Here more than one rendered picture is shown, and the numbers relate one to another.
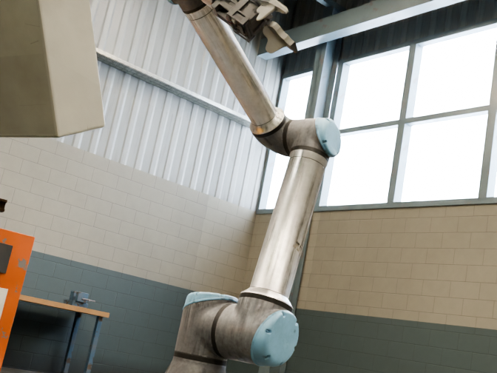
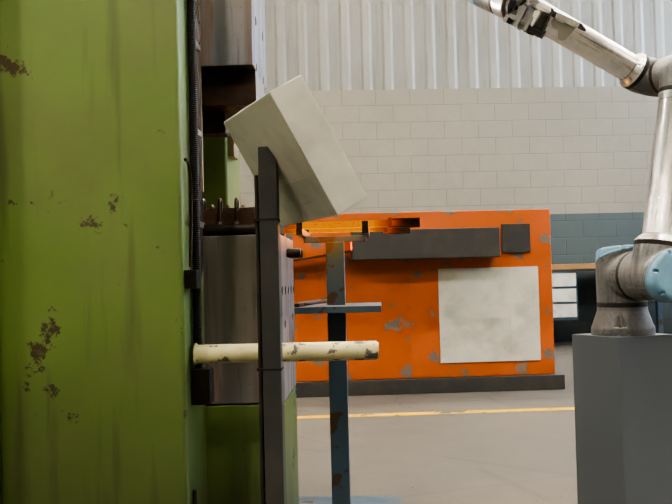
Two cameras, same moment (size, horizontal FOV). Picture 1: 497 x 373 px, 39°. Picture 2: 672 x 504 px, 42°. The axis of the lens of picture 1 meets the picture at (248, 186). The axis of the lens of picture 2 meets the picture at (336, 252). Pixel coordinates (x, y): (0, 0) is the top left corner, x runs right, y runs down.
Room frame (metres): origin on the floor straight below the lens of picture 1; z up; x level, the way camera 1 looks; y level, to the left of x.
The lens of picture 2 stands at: (-0.66, -0.77, 0.79)
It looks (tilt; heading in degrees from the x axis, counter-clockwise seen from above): 2 degrees up; 35
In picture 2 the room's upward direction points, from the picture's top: 1 degrees counter-clockwise
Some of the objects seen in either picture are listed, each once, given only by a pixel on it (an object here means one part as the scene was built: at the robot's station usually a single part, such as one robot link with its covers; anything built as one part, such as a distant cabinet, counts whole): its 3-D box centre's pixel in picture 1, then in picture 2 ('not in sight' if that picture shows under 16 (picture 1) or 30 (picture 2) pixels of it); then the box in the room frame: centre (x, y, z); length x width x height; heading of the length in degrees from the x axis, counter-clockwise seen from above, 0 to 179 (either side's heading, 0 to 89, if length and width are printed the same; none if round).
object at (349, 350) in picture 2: not in sight; (286, 352); (0.98, 0.52, 0.62); 0.44 x 0.05 x 0.05; 123
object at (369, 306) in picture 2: not in sight; (336, 307); (1.73, 0.89, 0.70); 0.40 x 0.30 x 0.02; 32
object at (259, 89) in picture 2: not in sight; (186, 97); (1.10, 0.96, 1.32); 0.42 x 0.20 x 0.10; 123
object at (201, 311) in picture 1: (209, 325); (622, 273); (2.05, 0.03, 0.79); 0.17 x 0.15 x 0.18; 51
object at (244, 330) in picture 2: not in sight; (191, 317); (1.15, 1.00, 0.69); 0.56 x 0.38 x 0.45; 123
